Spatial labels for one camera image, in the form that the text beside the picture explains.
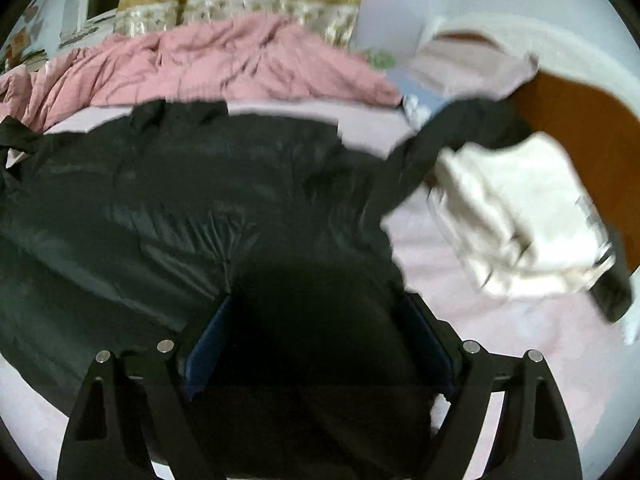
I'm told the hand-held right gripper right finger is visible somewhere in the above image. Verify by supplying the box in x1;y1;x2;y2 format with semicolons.
400;291;586;480

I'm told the light blue pillow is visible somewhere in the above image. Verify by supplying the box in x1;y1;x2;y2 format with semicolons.
385;67;451;116

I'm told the white and wooden headboard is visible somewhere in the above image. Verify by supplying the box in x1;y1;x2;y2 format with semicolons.
430;12;640;241

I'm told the pale pink pillow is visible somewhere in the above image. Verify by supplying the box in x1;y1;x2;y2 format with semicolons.
410;35;538;101

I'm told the dark cloth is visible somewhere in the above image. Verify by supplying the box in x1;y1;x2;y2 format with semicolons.
590;265;633;323

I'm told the bed with pink floral sheet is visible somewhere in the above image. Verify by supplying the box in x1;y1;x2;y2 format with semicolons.
0;100;640;480

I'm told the pink checked quilt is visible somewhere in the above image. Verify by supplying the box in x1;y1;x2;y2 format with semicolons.
0;14;401;133

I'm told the white folded clothing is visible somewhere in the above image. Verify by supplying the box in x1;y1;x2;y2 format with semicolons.
430;132;618;298

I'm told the black padded jacket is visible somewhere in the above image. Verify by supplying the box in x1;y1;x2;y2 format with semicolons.
0;97;536;480

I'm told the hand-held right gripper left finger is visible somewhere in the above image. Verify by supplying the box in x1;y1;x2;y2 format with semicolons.
56;294;236;480

